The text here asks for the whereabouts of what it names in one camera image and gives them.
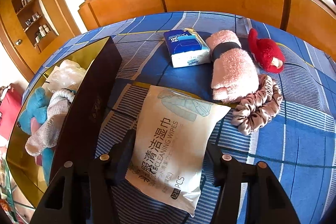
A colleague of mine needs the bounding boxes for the white wet wipes packet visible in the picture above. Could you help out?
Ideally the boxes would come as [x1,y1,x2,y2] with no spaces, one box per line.
[125,85,231,218]

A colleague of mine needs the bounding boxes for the red plush doll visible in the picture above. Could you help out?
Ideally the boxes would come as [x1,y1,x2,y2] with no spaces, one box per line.
[247,28,285,74]

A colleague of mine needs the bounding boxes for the wooden cabinet with shelf niche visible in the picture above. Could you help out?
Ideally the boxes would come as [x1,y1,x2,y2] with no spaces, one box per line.
[0,0,82,83]

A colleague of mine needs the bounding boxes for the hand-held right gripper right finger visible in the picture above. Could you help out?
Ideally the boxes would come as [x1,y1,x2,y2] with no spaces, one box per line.
[206,143,302,224]

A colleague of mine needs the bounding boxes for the row of small bottles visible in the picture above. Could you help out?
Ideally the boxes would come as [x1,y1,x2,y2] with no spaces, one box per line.
[35,25,51,42]

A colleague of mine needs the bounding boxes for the blue white tissue pack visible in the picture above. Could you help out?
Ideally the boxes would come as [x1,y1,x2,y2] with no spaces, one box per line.
[163,29,212,68]

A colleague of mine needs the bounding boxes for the white plastic bag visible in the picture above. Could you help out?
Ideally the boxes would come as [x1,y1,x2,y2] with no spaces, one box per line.
[49,59,88,94]

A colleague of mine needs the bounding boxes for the beige satin scrunchie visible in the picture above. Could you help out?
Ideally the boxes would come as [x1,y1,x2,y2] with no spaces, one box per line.
[231,74,283,136]

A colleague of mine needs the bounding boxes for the pink towel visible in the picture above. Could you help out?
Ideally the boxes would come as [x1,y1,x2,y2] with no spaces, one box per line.
[205,30,260,103]

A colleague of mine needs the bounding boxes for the glass side table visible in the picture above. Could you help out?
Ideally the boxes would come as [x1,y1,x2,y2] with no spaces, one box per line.
[0,153,36,216]

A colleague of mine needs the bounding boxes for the grey knitted sock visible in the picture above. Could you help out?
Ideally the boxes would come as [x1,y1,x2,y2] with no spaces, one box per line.
[25,90,76,157]

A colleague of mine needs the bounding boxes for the dark box with gold interior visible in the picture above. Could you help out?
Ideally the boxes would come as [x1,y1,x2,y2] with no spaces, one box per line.
[6,35,123,209]

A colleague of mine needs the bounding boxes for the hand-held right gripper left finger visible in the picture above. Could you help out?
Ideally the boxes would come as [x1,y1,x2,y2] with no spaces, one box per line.
[29,130,135,224]

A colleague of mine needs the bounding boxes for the small jars on shelf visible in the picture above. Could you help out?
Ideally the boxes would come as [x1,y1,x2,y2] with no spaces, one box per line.
[26,13,42,26]

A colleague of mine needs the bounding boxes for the blue plush elephant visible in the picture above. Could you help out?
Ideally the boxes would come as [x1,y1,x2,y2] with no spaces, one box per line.
[18,87,57,186]

